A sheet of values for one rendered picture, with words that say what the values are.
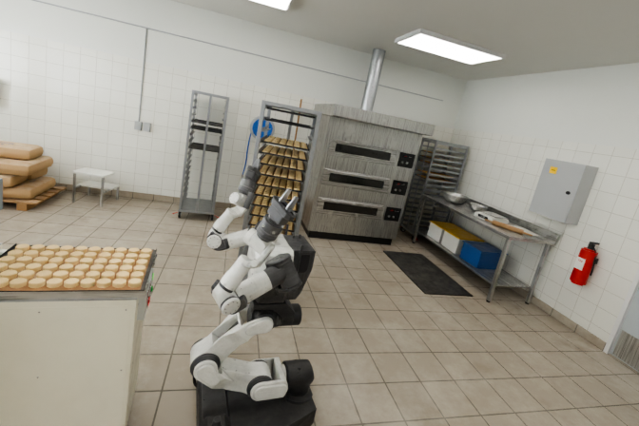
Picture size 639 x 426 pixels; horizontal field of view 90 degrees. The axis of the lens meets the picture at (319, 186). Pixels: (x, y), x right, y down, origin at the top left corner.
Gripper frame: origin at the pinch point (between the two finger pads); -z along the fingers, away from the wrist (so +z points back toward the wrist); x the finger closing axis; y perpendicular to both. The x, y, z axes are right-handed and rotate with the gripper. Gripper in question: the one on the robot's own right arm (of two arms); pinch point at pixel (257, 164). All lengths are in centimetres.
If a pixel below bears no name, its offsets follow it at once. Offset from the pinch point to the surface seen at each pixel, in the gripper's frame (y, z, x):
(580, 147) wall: -292, -192, -205
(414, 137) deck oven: -112, -175, -291
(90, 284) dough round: 30, 79, 43
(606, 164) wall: -308, -169, -182
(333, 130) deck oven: 2, -129, -253
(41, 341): 41, 108, 40
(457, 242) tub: -223, -51, -312
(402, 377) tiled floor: -140, 99, -93
